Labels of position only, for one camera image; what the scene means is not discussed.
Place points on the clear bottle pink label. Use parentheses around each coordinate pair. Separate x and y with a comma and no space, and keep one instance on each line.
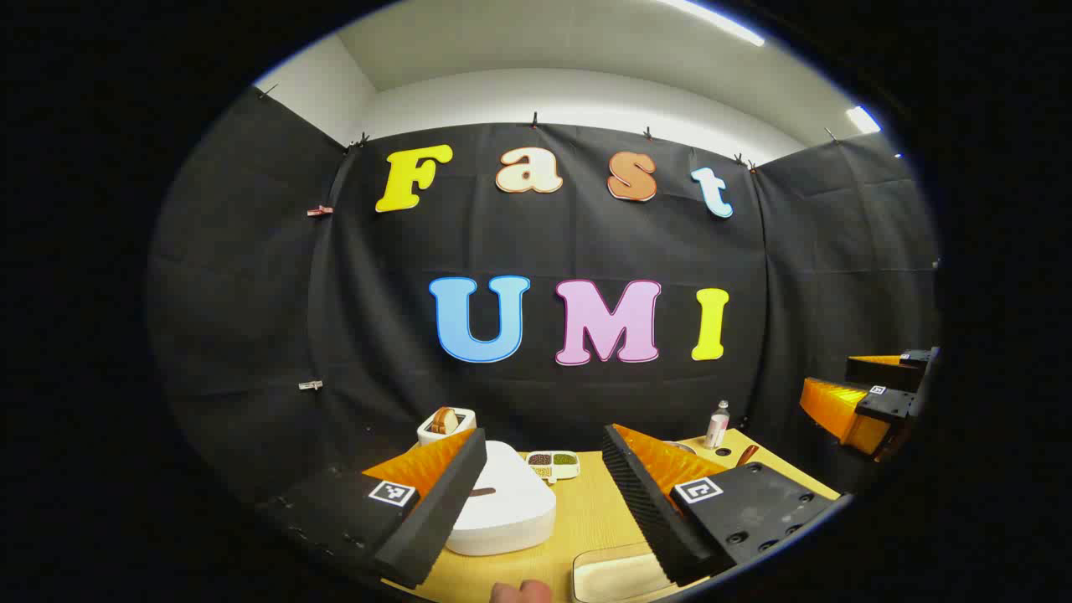
(716,429)

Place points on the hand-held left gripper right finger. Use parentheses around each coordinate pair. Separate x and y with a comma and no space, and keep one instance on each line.
(645,511)

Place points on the clear rice tray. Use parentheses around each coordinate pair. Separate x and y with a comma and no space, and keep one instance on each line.
(615,578)

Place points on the black backdrop cloth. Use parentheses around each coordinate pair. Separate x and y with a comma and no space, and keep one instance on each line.
(251,293)

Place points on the white divided grain dish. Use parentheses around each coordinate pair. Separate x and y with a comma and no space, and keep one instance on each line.
(553,463)

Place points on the toast bread slice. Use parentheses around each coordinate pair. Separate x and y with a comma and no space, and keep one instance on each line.
(444,420)

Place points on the ceiling light strip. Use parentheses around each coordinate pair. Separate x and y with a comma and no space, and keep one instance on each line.
(863,119)

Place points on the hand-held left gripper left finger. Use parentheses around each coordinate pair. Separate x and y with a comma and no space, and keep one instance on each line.
(435,511)

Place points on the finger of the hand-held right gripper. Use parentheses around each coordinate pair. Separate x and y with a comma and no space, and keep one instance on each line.
(879,373)
(888,404)

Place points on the white rice cooker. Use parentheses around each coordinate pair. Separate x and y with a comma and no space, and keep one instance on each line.
(511,502)

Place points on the red cloth clip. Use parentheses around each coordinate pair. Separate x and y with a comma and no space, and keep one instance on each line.
(319,210)

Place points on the white toaster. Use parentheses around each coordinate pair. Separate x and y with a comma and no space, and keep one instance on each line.
(463,423)

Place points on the brown wooden spoon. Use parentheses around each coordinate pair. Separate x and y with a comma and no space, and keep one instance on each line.
(747,455)

